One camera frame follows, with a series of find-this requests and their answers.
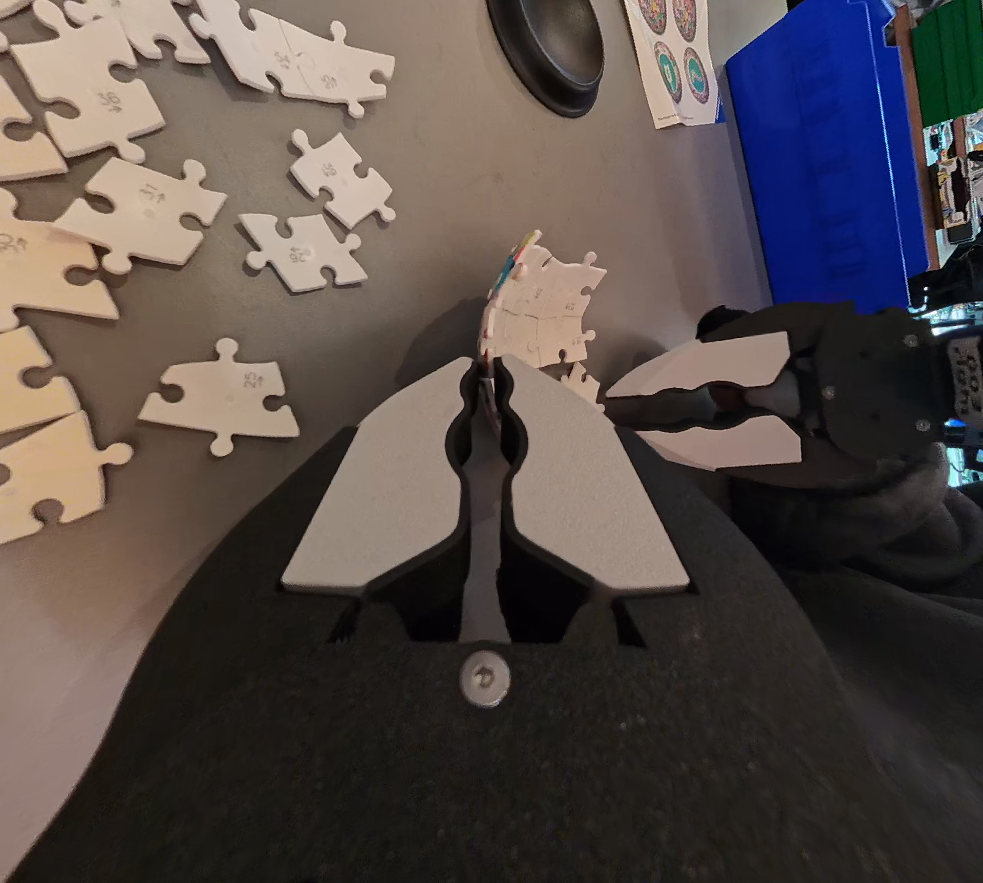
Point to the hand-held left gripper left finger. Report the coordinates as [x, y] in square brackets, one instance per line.
[384, 499]

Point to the black round stand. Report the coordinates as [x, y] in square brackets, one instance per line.
[553, 30]

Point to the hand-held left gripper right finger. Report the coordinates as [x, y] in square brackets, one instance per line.
[591, 506]

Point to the person's right forearm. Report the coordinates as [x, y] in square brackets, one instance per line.
[883, 522]

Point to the white printed paper sheet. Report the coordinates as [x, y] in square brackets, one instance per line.
[660, 7]

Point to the curved assembled puzzle section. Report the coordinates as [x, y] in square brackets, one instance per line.
[545, 307]

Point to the blue plastic crate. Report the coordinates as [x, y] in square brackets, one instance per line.
[829, 168]

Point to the green plastic crate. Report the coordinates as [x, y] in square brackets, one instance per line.
[952, 61]

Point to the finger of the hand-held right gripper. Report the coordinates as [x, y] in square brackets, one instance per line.
[714, 360]
[737, 445]

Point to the pile of white puzzle pieces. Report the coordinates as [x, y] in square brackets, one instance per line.
[115, 207]

